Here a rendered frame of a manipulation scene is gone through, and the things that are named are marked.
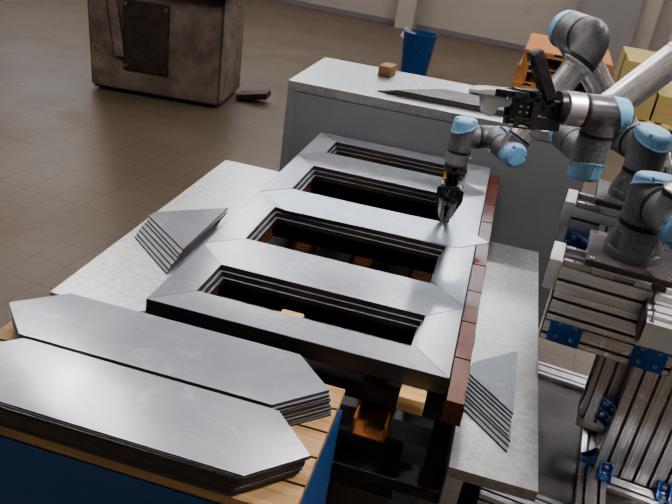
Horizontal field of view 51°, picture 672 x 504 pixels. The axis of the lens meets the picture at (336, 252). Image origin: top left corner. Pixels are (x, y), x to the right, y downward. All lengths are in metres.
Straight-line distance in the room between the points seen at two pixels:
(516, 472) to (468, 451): 0.11
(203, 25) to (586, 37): 4.40
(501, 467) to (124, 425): 0.84
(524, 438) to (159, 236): 1.21
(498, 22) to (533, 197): 9.02
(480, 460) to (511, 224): 1.61
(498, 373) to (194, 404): 0.85
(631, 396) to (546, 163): 1.09
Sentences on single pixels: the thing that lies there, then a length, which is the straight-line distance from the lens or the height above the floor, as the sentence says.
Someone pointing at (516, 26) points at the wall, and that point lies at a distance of 11.98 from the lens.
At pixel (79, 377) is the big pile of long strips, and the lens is 1.54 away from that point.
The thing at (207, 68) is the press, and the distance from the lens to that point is 6.27.
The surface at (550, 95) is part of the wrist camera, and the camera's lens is 1.62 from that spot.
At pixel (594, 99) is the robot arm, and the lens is 1.66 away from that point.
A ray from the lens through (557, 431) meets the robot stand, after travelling 2.70.
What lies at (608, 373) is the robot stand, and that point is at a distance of 2.43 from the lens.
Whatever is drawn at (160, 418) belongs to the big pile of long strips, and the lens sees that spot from 1.43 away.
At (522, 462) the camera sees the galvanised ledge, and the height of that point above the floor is 0.68.
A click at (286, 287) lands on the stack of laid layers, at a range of 1.88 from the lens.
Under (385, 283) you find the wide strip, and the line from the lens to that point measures 1.94.
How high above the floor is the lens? 1.78
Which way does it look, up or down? 27 degrees down
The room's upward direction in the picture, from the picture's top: 9 degrees clockwise
